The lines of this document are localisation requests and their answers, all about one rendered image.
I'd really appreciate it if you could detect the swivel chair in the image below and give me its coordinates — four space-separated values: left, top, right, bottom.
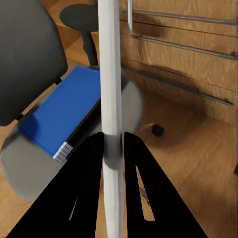
0 0 164 205

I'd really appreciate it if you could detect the folder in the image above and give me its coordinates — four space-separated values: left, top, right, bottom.
19 66 102 163

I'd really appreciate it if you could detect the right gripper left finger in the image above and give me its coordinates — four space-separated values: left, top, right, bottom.
6 132 103 238

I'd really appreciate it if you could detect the pen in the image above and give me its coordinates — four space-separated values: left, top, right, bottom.
98 0 133 238

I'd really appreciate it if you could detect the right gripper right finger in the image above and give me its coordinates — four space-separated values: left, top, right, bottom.
124 132 208 238

